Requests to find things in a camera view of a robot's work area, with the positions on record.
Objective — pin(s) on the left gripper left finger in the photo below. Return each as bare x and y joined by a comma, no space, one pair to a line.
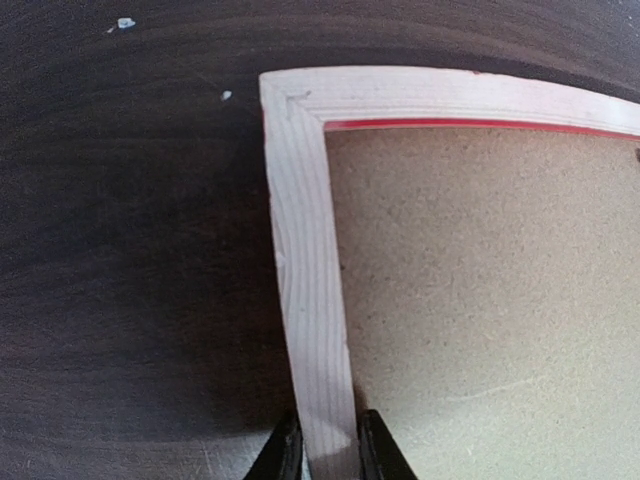
282,454

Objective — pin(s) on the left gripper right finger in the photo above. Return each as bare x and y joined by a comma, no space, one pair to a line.
380,456

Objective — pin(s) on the brown cardboard backing board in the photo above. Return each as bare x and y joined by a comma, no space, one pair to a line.
491,282

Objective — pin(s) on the red wooden picture frame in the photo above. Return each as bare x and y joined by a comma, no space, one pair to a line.
299,107

